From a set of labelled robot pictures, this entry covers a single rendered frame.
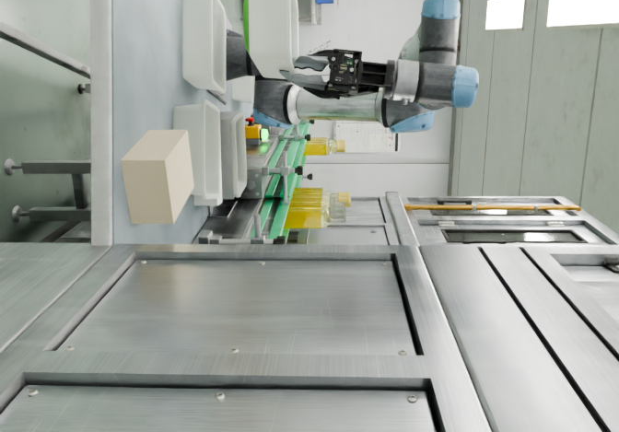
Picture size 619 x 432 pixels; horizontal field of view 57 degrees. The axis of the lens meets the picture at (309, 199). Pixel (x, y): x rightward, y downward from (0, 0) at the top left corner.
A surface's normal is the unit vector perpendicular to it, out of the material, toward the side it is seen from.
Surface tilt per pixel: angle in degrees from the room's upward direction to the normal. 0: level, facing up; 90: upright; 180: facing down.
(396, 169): 90
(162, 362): 90
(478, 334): 90
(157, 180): 90
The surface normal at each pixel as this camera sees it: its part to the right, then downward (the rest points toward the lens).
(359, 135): -0.04, 0.28
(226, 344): -0.01, -0.96
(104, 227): -0.04, 0.01
